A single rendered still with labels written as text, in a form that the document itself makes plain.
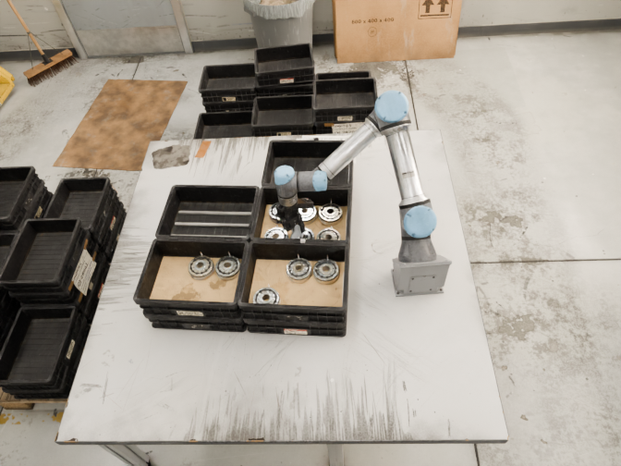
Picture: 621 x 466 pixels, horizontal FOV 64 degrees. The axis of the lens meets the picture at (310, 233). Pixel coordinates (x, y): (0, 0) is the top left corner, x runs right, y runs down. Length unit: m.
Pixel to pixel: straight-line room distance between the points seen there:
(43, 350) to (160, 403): 1.01
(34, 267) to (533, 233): 2.85
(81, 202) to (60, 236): 0.36
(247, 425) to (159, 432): 0.32
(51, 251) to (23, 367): 0.59
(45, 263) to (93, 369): 0.88
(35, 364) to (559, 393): 2.59
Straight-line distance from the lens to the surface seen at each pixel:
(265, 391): 1.93
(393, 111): 1.80
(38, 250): 2.96
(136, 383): 2.08
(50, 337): 2.89
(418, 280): 2.00
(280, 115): 3.42
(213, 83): 3.82
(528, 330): 2.95
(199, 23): 4.84
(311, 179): 1.82
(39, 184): 3.32
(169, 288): 2.07
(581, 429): 2.82
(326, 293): 1.93
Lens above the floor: 2.49
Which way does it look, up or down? 52 degrees down
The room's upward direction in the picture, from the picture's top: 6 degrees counter-clockwise
